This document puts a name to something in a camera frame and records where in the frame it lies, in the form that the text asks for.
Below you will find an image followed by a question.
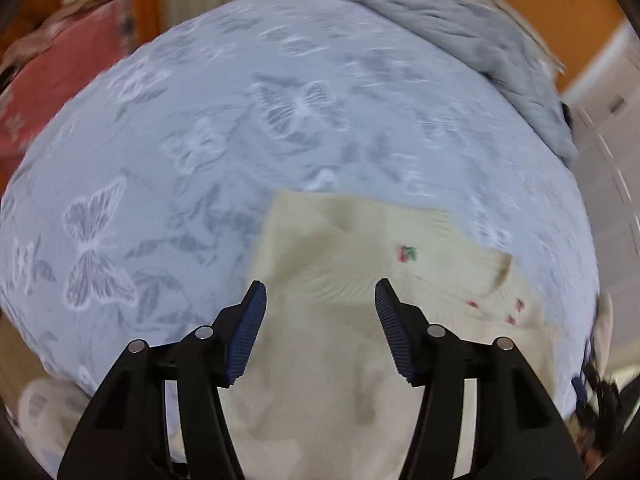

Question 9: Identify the white wardrobe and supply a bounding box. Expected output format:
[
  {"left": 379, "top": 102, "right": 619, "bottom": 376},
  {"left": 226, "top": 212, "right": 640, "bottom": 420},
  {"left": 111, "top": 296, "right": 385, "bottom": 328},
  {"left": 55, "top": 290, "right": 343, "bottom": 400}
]
[{"left": 560, "top": 25, "right": 640, "bottom": 386}]

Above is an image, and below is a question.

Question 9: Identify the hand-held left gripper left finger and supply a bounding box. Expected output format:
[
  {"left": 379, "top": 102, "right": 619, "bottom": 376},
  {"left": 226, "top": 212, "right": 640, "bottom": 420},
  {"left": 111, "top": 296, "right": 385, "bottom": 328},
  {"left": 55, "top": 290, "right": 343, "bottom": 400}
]
[{"left": 57, "top": 280, "right": 268, "bottom": 480}]

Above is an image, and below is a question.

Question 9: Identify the grey duvet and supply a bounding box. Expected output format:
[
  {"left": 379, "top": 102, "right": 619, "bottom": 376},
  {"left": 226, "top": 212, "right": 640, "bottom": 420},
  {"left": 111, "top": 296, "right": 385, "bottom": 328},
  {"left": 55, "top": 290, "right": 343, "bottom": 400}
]
[{"left": 325, "top": 0, "right": 581, "bottom": 166}]

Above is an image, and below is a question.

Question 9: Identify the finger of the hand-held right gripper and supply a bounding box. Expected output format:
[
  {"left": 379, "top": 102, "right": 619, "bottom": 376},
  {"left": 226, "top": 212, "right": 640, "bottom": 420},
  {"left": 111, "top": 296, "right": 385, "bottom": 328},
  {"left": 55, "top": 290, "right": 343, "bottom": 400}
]
[{"left": 571, "top": 360, "right": 626, "bottom": 441}]

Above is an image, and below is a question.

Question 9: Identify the pink blanket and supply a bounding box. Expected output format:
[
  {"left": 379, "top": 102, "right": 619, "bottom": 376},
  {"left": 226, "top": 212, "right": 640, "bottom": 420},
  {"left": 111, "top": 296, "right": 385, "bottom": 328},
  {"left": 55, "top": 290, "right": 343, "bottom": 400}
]
[{"left": 0, "top": 0, "right": 136, "bottom": 191}]

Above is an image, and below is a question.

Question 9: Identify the person's patterned trouser leg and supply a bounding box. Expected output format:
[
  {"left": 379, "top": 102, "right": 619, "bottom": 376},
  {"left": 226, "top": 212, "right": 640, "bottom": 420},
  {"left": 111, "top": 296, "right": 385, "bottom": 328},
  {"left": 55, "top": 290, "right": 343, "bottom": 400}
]
[{"left": 15, "top": 377, "right": 186, "bottom": 480}]

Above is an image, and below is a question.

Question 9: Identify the bed with butterfly sheet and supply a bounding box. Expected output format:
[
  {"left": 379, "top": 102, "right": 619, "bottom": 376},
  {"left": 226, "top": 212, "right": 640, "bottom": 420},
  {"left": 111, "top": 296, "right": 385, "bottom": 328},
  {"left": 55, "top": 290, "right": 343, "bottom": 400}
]
[{"left": 0, "top": 0, "right": 601, "bottom": 421}]

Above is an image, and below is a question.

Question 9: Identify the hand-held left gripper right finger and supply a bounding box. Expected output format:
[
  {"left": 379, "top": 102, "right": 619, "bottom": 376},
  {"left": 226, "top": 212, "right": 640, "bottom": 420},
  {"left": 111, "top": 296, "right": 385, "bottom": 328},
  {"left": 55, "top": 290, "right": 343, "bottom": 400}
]
[{"left": 375, "top": 278, "right": 586, "bottom": 480}]

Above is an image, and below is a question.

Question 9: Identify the cream knitted sweater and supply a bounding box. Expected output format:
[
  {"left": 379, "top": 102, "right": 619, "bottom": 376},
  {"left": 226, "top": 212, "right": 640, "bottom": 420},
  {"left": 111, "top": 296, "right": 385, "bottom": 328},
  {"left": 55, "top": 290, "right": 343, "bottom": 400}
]
[{"left": 170, "top": 187, "right": 576, "bottom": 480}]

